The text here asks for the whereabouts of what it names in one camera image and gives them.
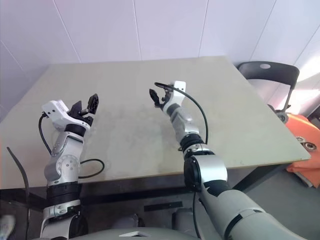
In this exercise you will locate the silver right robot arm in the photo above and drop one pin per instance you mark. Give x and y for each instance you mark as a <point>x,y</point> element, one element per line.
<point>207,170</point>

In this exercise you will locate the large metal bearing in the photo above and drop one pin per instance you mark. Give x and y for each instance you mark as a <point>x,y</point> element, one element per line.
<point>309,146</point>

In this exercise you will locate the black plastic chair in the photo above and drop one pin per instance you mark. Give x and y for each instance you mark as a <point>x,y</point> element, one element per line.
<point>270,68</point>

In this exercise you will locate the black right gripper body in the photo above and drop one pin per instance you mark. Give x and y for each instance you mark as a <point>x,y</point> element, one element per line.
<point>163,104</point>

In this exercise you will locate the black metal table frame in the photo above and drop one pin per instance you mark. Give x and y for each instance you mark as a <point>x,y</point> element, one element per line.
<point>140,185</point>

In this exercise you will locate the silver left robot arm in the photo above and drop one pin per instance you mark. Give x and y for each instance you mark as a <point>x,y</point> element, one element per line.
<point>65,165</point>

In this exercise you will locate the orange object with wheels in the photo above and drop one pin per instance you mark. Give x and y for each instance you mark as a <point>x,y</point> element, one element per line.
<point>307,172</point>

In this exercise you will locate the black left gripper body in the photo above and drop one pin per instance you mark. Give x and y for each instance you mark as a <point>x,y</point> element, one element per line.
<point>86,117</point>

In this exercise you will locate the dark metal window frame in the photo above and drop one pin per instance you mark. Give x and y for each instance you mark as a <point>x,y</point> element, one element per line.
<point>315,107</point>

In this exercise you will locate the large grey rounded shape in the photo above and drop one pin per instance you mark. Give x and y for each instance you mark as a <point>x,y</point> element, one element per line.
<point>186,217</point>

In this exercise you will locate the grey robot torso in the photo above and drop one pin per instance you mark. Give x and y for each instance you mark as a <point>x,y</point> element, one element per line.
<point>150,233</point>

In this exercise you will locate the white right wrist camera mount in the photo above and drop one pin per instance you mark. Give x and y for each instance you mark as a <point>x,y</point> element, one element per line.
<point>178,95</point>

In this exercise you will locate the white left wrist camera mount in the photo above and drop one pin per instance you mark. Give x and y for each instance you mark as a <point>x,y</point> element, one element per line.
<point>60,112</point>

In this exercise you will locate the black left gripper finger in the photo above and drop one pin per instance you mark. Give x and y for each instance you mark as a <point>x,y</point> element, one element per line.
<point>77,108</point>
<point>93,103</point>

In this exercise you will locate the small metal bearing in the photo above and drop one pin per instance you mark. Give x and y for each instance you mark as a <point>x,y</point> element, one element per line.
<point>300,139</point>

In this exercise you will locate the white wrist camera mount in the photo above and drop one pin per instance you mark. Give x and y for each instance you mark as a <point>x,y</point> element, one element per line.
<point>60,112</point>
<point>178,95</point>

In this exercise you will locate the black flat floor strip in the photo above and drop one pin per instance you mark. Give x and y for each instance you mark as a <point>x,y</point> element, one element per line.
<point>163,207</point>

